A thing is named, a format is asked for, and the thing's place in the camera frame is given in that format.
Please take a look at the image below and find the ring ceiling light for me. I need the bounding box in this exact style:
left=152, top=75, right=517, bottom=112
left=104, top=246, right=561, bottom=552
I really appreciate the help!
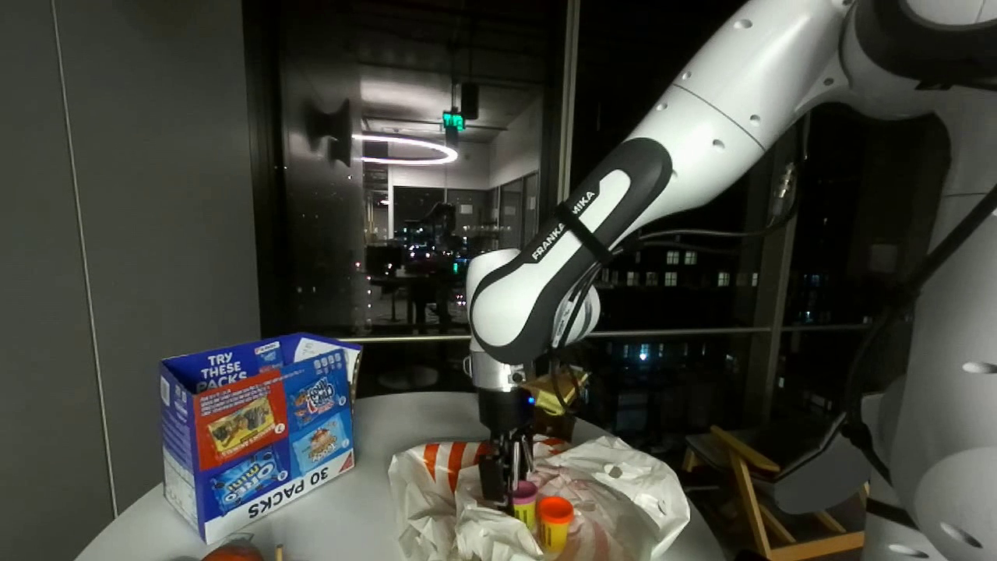
left=348, top=127, right=461, bottom=171

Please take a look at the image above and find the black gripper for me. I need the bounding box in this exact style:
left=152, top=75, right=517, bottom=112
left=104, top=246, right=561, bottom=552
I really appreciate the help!
left=474, top=382, right=542, bottom=512

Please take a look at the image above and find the wooden folding stand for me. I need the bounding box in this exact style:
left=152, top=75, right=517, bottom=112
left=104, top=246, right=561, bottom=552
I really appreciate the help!
left=678, top=419, right=872, bottom=561

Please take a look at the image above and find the thin wall cable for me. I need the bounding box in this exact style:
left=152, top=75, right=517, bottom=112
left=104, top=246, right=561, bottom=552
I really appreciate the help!
left=46, top=0, right=119, bottom=515

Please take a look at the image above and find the yellow container orange lid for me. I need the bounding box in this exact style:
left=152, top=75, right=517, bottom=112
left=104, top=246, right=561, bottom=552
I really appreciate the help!
left=533, top=492, right=580, bottom=553

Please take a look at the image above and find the small brown round object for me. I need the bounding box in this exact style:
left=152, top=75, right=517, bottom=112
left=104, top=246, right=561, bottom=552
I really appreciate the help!
left=198, top=536, right=266, bottom=561

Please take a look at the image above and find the blue snack variety box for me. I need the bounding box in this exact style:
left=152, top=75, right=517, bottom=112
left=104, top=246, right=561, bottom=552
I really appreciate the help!
left=156, top=333, right=364, bottom=546

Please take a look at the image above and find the metal window frame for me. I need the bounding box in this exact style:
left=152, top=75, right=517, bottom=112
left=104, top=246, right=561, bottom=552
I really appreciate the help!
left=330, top=0, right=914, bottom=405

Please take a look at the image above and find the white orange striped plastic bag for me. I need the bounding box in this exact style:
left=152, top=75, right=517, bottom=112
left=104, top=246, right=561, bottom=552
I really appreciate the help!
left=387, top=433, right=691, bottom=561

